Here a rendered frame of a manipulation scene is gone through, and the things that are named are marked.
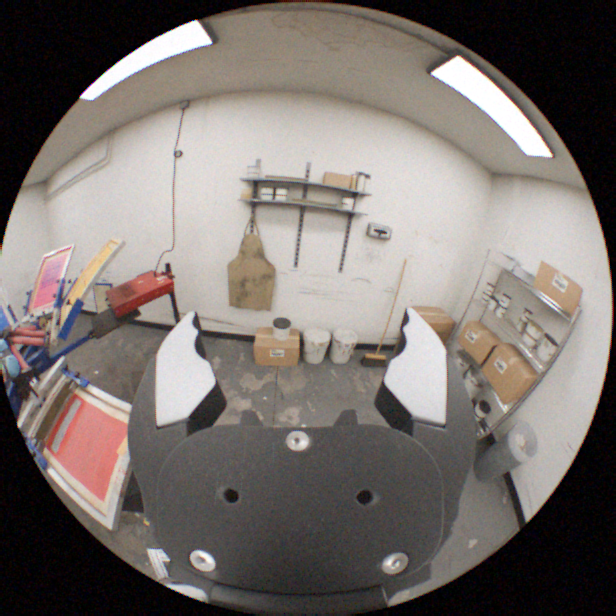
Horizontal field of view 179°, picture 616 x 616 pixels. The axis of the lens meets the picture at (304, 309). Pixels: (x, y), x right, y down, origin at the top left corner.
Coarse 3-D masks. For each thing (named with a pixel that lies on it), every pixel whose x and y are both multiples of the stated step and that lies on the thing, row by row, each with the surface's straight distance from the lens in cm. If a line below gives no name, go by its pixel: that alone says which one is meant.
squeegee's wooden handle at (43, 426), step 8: (64, 384) 135; (56, 392) 136; (64, 392) 136; (56, 400) 134; (64, 400) 137; (48, 408) 134; (56, 408) 136; (48, 416) 135; (40, 424) 134; (48, 424) 136; (40, 432) 135
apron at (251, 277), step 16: (256, 224) 201; (256, 240) 204; (240, 256) 210; (256, 256) 206; (240, 272) 215; (256, 272) 210; (272, 272) 209; (240, 288) 221; (256, 288) 216; (272, 288) 214; (240, 304) 231; (256, 304) 225
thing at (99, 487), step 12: (60, 420) 139; (48, 444) 140; (60, 444) 132; (60, 456) 129; (72, 468) 120; (108, 468) 104; (84, 480) 113; (96, 480) 107; (108, 480) 103; (96, 492) 107
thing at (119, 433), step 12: (72, 396) 142; (84, 408) 129; (96, 408) 122; (72, 420) 131; (108, 420) 113; (120, 420) 109; (120, 432) 106; (108, 444) 107; (120, 444) 103; (108, 456) 105
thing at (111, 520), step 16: (48, 400) 152; (112, 400) 113; (32, 432) 152; (48, 464) 130; (128, 464) 94; (64, 480) 121; (128, 480) 96; (80, 496) 111; (112, 496) 96; (96, 512) 102; (112, 512) 96; (112, 528) 98
